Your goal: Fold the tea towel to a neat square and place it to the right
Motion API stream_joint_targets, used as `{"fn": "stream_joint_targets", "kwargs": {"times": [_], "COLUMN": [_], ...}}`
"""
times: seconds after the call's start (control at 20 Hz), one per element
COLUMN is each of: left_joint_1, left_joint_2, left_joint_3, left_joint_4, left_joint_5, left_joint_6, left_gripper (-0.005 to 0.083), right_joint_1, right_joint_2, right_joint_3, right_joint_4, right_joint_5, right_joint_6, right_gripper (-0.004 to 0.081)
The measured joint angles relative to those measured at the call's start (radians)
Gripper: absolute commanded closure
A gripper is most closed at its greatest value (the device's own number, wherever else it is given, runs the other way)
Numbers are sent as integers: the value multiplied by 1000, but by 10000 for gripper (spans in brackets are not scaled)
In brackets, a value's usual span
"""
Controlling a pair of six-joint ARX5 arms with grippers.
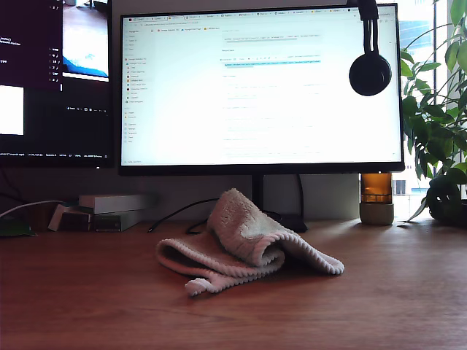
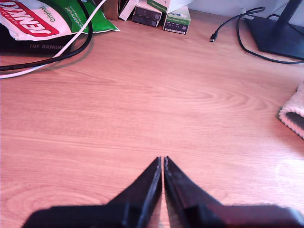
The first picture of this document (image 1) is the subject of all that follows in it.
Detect green packet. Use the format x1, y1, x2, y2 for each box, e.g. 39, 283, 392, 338
0, 214, 37, 237

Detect amber glass jar grey base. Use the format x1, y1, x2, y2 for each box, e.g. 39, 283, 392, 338
359, 173, 395, 225

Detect black monitor power cable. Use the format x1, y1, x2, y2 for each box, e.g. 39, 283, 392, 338
297, 174, 306, 219

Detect pale fluffy tea towel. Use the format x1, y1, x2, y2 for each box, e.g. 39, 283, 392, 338
155, 187, 346, 298

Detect brown cardboard box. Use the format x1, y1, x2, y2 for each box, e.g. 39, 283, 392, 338
28, 203, 59, 231

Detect white cable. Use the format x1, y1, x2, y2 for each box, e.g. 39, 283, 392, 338
0, 199, 69, 219

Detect green houseplant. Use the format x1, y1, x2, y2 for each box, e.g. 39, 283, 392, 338
400, 0, 467, 224

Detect green-labelled grey box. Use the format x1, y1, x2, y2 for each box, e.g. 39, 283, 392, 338
93, 209, 147, 233

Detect long white box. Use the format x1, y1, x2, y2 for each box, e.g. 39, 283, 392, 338
78, 192, 160, 214

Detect small dark brown box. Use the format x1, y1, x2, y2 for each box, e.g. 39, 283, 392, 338
59, 210, 92, 232

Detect dark-screen computer monitor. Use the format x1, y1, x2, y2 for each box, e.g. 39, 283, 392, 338
0, 0, 116, 169

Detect white-screen computer monitor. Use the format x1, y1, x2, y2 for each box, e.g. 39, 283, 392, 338
117, 2, 406, 234

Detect small white box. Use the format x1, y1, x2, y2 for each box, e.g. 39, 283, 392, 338
47, 203, 80, 232

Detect black headphones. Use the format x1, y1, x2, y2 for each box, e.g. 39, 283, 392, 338
348, 0, 393, 97

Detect black USB cable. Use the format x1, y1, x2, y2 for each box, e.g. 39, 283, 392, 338
147, 198, 222, 235

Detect thin black cable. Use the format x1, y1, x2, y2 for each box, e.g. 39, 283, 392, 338
0, 169, 28, 205

